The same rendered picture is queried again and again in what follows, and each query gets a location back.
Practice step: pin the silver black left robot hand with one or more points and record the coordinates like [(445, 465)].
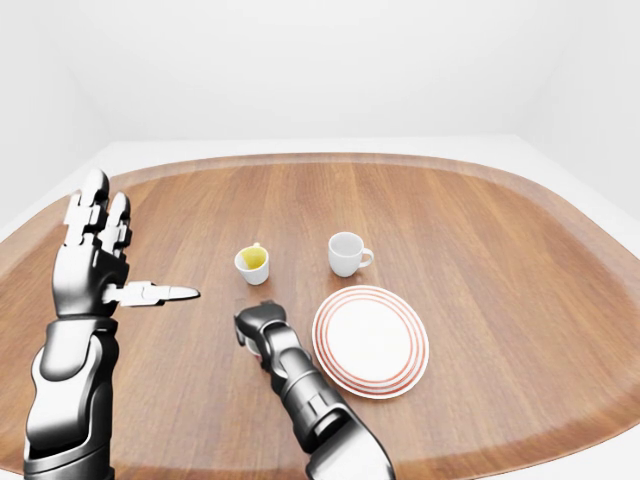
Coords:
[(75, 280)]

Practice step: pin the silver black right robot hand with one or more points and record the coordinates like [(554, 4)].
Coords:
[(257, 317)]

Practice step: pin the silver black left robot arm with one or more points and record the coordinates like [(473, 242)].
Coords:
[(70, 390)]

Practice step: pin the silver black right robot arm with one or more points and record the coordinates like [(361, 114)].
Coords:
[(310, 395)]

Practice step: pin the white mug with yellow inside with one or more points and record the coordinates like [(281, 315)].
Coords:
[(252, 265)]

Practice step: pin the plain white mug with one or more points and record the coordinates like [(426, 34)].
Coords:
[(345, 255)]

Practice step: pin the white plate with red rings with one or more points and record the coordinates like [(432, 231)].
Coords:
[(370, 342)]

